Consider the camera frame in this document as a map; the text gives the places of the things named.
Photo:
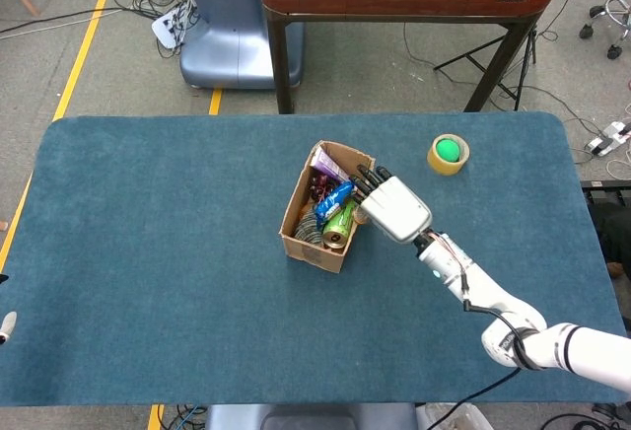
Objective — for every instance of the white plastic bag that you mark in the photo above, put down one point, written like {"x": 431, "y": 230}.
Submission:
{"x": 448, "y": 420}

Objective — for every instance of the purple white tube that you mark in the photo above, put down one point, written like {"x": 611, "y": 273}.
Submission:
{"x": 328, "y": 164}

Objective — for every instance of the green soda can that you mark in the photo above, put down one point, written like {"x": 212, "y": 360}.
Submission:
{"x": 340, "y": 228}

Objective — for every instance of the brown mahjong table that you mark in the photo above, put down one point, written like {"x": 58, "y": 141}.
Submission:
{"x": 394, "y": 3}

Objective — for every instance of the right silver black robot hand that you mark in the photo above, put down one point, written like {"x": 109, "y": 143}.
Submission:
{"x": 397, "y": 208}

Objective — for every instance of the black tripod stand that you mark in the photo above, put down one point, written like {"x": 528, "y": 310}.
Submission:
{"x": 532, "y": 48}

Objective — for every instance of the grey striped knitted cloth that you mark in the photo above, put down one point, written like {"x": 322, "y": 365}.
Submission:
{"x": 308, "y": 228}

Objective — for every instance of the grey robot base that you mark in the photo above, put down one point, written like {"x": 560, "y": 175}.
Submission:
{"x": 305, "y": 417}

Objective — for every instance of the dark red grape bunch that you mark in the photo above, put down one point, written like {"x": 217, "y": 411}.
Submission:
{"x": 319, "y": 187}

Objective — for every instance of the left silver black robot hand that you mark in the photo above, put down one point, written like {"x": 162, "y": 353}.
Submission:
{"x": 7, "y": 324}

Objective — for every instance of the brown cardboard box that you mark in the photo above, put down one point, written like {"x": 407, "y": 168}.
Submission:
{"x": 315, "y": 255}

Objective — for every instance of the chrome wheeled stool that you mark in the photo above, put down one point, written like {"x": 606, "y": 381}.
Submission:
{"x": 586, "y": 31}

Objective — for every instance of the green ball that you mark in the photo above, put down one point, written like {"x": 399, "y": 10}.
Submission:
{"x": 447, "y": 150}

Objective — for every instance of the white power strip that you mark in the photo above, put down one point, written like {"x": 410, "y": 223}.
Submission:
{"x": 616, "y": 130}
{"x": 599, "y": 145}
{"x": 165, "y": 30}

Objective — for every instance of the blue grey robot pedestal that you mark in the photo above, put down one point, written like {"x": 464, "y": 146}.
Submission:
{"x": 231, "y": 45}

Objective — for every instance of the yellow tape roll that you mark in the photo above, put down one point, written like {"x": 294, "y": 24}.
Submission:
{"x": 443, "y": 166}

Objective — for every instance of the blue cookie snack pack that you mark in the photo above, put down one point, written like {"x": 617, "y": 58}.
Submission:
{"x": 334, "y": 200}

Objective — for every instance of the blue felt table mat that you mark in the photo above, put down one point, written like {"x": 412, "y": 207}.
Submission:
{"x": 148, "y": 252}

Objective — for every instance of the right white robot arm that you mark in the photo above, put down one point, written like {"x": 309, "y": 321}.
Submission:
{"x": 591, "y": 351}

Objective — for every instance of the black equipment case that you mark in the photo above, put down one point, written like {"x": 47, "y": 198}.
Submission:
{"x": 606, "y": 223}

